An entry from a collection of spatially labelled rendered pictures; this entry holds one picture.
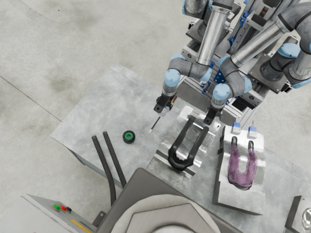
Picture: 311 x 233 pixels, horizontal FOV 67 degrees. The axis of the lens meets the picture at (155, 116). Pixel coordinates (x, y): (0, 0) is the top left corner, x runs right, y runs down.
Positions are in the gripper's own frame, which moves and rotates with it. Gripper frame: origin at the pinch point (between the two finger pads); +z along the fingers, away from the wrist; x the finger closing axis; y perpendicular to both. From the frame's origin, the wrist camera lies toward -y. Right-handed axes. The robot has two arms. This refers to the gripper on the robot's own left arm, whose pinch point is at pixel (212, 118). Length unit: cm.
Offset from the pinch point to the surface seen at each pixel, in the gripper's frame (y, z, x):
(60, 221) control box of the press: -77, -67, 19
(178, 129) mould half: -15.8, 1.8, 15.1
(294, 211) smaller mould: -23, 16, -65
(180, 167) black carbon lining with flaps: -35.8, 1.8, 2.5
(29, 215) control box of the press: -80, -69, 27
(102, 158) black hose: -55, -5, 44
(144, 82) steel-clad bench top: 4, 7, 55
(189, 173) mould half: -36.0, 1.4, -4.1
